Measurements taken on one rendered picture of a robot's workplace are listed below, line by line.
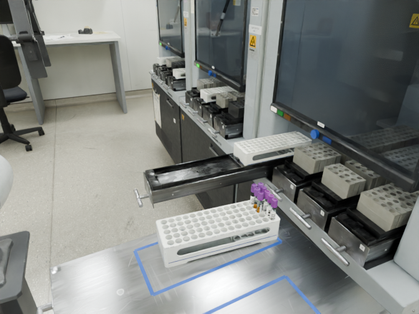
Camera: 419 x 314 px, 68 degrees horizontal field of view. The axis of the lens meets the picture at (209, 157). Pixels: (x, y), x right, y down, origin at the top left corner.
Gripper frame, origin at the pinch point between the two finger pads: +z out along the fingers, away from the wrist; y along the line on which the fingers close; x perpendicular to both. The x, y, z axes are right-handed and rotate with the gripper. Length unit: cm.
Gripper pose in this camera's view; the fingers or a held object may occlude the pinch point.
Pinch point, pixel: (40, 66)
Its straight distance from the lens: 79.6
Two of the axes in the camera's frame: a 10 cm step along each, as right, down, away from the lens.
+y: 3.7, 4.1, -8.3
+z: 0.6, 8.9, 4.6
